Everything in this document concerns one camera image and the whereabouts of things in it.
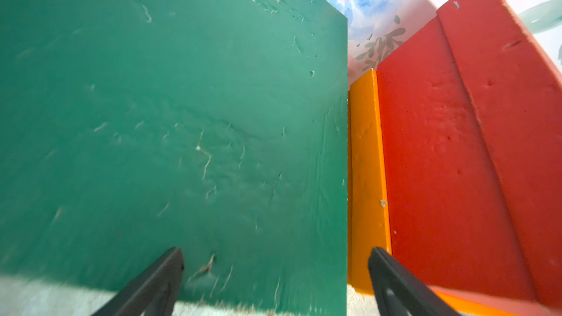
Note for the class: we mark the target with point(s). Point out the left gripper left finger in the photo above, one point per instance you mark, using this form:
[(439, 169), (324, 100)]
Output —
[(154, 292)]

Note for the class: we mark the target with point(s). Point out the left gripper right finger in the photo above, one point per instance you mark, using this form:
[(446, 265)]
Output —
[(399, 292)]

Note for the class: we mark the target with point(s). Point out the green shoebox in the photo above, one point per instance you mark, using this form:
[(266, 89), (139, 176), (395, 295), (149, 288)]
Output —
[(132, 126)]

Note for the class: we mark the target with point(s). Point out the red shoebox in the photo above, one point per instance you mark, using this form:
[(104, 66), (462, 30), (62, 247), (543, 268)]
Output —
[(514, 91)]

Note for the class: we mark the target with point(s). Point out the orange shoebox in middle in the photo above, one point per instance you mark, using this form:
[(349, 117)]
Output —
[(369, 184)]

